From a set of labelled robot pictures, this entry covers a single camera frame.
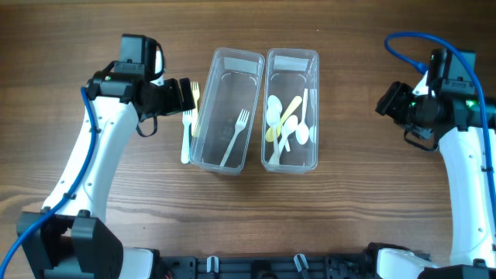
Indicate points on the right clear plastic container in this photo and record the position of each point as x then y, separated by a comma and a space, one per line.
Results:
289, 73

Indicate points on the yellow plastic fork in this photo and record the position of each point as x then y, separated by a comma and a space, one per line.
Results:
196, 96

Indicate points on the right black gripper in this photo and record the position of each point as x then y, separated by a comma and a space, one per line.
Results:
390, 103

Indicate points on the light blue plastic fork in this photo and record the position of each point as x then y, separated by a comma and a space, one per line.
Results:
185, 148

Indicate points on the clear plastic container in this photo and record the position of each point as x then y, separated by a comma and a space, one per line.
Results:
233, 84
289, 73

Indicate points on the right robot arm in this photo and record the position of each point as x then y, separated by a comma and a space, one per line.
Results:
443, 107

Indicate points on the left clear plastic container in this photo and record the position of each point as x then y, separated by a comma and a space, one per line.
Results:
233, 84

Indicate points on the white plastic fork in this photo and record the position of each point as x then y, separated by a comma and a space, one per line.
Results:
240, 125

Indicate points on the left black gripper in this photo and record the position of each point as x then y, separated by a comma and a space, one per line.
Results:
175, 103

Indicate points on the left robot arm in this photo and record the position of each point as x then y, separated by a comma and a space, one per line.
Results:
68, 237

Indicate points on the yellow plastic spoon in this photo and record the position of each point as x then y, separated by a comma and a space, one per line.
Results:
296, 101

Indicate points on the white plastic spoon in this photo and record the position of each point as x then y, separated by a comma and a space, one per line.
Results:
273, 119
275, 103
288, 128
302, 131

